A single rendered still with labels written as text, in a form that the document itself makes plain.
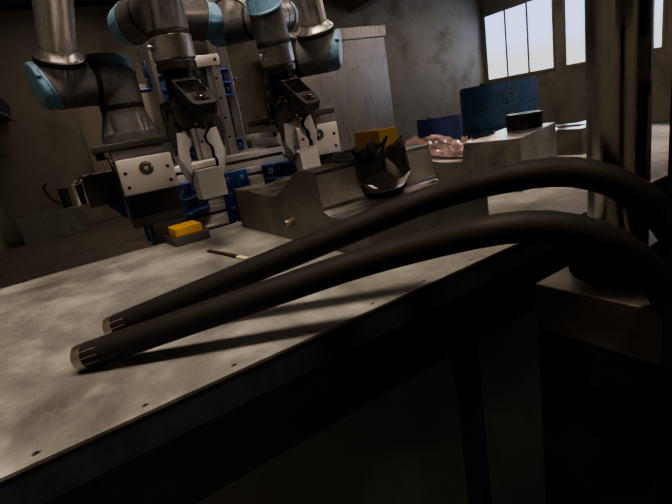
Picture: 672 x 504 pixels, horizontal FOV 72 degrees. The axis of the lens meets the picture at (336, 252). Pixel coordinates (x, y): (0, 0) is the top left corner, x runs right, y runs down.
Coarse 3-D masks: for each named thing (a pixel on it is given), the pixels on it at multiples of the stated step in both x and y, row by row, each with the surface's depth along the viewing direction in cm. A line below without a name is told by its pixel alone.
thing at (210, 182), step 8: (208, 168) 87; (216, 168) 87; (200, 176) 86; (208, 176) 87; (216, 176) 87; (192, 184) 91; (200, 184) 86; (208, 184) 87; (216, 184) 88; (224, 184) 88; (200, 192) 87; (208, 192) 87; (216, 192) 88; (224, 192) 89
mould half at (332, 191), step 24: (408, 144) 91; (312, 168) 78; (336, 168) 78; (432, 168) 89; (240, 192) 104; (264, 192) 96; (288, 192) 85; (312, 192) 78; (336, 192) 78; (360, 192) 80; (384, 192) 85; (408, 192) 84; (240, 216) 109; (264, 216) 97; (288, 216) 88; (312, 216) 80; (336, 216) 74; (432, 216) 74; (456, 216) 77; (480, 216) 80; (384, 240) 69
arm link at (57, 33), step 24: (48, 0) 104; (72, 0) 108; (48, 24) 107; (72, 24) 110; (48, 48) 110; (72, 48) 113; (48, 72) 112; (72, 72) 114; (48, 96) 113; (72, 96) 117; (96, 96) 122
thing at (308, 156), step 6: (300, 150) 112; (306, 150) 110; (312, 150) 111; (288, 156) 116; (300, 156) 110; (306, 156) 111; (312, 156) 112; (318, 156) 113; (294, 162) 115; (300, 162) 111; (306, 162) 111; (312, 162) 112; (318, 162) 113; (300, 168) 113; (306, 168) 112
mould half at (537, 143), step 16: (544, 128) 104; (464, 144) 99; (480, 144) 97; (496, 144) 95; (512, 144) 93; (528, 144) 96; (544, 144) 105; (432, 160) 106; (448, 160) 105; (464, 160) 101; (480, 160) 98; (496, 160) 96; (512, 160) 94; (448, 176) 104
